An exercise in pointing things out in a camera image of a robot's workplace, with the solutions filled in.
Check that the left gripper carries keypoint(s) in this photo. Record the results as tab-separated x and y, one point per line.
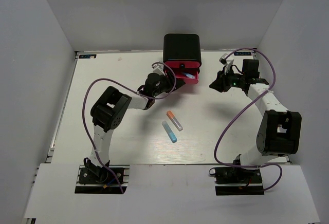
170	82

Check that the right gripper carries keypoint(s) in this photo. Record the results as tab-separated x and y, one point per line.
221	84

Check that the pink drawer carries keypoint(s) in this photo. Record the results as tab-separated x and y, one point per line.
178	73
183	64

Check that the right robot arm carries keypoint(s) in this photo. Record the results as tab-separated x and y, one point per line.
279	132

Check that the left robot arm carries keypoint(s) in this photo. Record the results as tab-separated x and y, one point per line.
108	111

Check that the black drawer cabinet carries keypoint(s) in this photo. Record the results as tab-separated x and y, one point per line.
179	46

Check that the right logo sticker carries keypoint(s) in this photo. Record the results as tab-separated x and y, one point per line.
243	53

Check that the logo sticker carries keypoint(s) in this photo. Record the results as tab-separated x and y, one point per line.
87	56
243	53

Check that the orange cap white highlighter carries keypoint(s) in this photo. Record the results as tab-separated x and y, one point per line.
174	120

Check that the blue highlighter clear cap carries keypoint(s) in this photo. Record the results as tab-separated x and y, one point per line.
169	132

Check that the left logo sticker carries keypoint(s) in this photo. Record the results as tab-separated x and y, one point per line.
87	56

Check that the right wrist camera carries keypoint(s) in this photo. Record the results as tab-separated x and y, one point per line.
226	60

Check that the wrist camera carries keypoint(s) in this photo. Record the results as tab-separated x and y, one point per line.
159	68
226	60

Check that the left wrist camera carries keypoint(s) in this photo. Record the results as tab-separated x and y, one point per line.
159	68

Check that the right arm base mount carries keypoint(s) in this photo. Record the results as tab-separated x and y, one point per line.
233	181

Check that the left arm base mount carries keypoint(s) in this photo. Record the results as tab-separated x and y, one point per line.
88	183

